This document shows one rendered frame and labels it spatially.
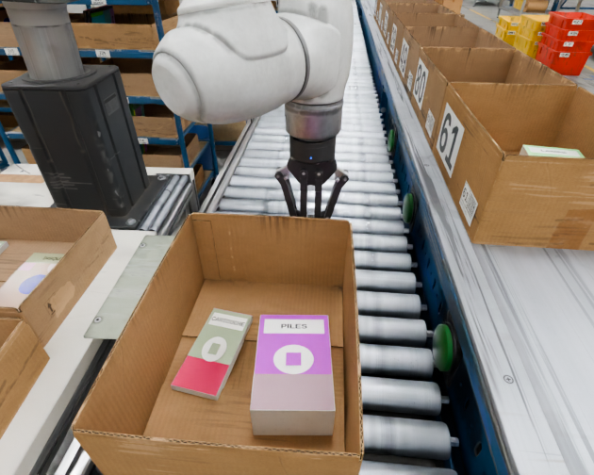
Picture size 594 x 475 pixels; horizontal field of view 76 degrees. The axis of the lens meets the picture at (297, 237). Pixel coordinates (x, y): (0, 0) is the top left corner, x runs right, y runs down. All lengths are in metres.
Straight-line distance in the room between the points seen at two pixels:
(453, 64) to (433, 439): 1.11
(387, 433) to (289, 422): 0.15
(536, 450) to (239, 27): 0.52
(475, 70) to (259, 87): 1.07
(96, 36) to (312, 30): 1.61
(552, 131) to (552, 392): 0.72
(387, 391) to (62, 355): 0.54
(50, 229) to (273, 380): 0.66
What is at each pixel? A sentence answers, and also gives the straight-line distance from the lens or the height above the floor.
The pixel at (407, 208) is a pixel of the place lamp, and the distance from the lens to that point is 0.90.
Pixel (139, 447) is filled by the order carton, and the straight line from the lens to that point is 0.46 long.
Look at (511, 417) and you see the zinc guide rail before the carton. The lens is 0.51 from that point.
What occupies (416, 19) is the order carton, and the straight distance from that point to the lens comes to 2.17.
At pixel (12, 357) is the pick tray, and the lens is 0.71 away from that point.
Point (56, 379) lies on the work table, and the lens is 0.75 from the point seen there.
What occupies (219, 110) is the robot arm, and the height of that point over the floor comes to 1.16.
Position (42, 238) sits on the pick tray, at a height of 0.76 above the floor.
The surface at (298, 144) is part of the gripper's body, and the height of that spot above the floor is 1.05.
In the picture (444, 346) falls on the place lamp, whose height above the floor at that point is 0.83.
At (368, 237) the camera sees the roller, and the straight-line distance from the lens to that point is 0.92.
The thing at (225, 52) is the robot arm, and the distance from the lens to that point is 0.42.
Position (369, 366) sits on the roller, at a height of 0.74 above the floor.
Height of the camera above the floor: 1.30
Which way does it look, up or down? 38 degrees down
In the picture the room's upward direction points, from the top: straight up
